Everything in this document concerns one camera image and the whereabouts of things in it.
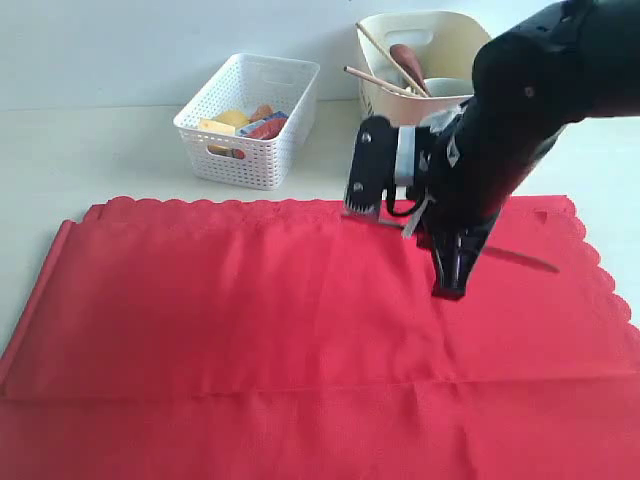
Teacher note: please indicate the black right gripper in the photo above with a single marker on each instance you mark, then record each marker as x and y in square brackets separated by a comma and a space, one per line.
[468, 160]

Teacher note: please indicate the silver table knife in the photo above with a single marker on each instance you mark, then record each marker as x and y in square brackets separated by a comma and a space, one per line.
[520, 257]

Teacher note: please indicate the pale green ceramic bowl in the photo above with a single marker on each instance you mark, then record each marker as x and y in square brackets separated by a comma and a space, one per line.
[441, 87]

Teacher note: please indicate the brown wooden spoon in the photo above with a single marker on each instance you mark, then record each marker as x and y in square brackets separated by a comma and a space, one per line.
[408, 59]

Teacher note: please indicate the red sausage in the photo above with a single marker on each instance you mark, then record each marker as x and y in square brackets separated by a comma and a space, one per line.
[269, 130]

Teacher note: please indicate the blue white milk carton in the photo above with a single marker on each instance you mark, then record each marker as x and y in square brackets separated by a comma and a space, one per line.
[251, 126]

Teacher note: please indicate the wooden chopstick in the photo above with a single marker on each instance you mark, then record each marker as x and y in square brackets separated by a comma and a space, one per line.
[419, 87]
[380, 83]

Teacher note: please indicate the yellow lemon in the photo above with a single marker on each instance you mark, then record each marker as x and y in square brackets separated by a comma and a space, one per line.
[233, 117]

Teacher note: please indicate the yellow cheese wedge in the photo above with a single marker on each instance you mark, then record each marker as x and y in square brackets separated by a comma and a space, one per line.
[216, 127]

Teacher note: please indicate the cream plastic bin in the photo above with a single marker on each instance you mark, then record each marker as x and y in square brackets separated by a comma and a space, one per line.
[446, 44]

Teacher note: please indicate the white perforated plastic basket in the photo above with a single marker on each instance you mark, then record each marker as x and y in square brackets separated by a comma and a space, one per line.
[244, 82]

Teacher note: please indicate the red scalloped table cloth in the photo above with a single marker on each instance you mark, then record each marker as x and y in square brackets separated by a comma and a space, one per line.
[281, 340]

